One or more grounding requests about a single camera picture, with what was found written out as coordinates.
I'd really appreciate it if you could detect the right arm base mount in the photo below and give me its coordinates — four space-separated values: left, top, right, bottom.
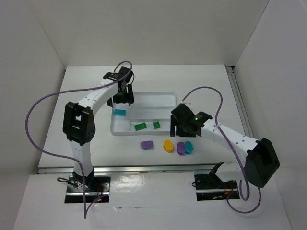
191 163 240 201

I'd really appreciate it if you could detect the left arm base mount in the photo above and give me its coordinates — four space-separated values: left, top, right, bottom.
57 176 111 204

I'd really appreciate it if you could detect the teal oval lego brick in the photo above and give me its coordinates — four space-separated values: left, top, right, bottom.
184 141 194 154

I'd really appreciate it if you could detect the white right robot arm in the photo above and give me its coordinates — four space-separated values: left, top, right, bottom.
170 103 280 188

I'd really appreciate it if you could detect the aluminium rail right side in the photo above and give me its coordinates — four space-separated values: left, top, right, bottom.
225 66 254 138

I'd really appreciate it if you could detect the green square lego brick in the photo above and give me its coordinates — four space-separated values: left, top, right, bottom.
153 121 161 129

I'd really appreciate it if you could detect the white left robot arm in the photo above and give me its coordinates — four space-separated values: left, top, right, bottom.
63 66 134 187

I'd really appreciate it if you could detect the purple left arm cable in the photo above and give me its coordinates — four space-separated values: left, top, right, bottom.
25 61 134 219

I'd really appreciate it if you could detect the aluminium front rail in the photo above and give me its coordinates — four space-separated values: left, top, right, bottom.
37 164 217 175

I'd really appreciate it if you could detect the purple square lego brick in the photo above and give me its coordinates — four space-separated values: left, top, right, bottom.
141 140 154 150

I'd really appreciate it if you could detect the teal long lego brick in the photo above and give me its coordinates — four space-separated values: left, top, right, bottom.
114 109 127 116

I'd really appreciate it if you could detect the white compartment tray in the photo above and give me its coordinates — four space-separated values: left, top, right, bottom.
110 92 177 136

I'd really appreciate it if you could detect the purple oval lego brick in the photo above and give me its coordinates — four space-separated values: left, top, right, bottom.
177 142 186 156

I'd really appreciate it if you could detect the green long lego brick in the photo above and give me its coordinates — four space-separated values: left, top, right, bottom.
134 122 147 131

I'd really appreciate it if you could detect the aluminium rail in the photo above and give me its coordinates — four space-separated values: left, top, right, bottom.
225 66 254 138
37 164 217 175

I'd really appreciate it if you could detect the yellow oval lego brick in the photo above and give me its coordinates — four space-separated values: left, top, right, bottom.
163 139 174 153

